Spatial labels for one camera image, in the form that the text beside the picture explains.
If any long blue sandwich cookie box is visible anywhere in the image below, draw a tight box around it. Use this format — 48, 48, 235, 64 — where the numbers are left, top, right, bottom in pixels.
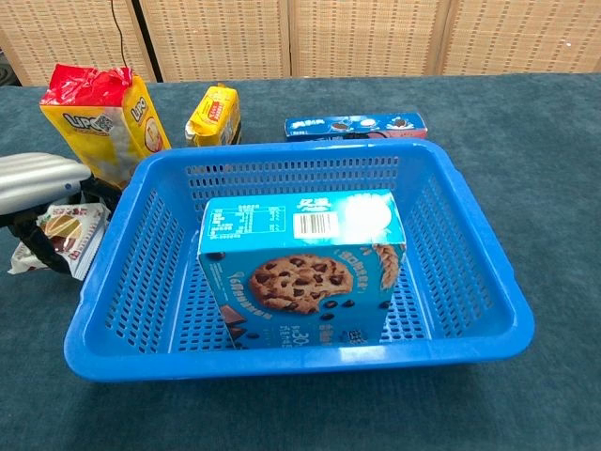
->
285, 112, 429, 142

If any thin black hanging cable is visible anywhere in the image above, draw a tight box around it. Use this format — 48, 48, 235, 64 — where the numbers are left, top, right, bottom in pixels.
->
108, 0, 131, 70

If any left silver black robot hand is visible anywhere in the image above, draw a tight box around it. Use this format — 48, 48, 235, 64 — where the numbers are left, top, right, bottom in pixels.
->
0, 152, 121, 276

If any bamboo folding screen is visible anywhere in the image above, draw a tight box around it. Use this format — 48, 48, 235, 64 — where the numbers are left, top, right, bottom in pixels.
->
0, 0, 601, 87

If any small yellow biscuit pack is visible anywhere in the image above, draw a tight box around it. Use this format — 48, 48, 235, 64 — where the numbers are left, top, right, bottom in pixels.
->
184, 83, 242, 147

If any blue perforated plastic basket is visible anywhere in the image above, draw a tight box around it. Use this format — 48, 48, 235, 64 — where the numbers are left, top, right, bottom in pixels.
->
64, 138, 535, 382

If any blue chocolate chip cookie box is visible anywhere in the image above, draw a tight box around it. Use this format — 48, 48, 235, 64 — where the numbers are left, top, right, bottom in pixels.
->
195, 189, 408, 350

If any large yellow red snack bag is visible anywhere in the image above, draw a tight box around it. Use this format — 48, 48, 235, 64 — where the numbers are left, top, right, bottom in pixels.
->
39, 63, 172, 189

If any teal carpet table cover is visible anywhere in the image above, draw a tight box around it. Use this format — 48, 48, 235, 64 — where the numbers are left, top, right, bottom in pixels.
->
0, 72, 601, 451

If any black tripod stand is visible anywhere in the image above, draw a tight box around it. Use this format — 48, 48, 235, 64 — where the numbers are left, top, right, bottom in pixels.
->
130, 0, 164, 84

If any small white bread snack packet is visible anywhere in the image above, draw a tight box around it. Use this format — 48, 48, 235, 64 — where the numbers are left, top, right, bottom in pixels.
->
8, 202, 112, 282

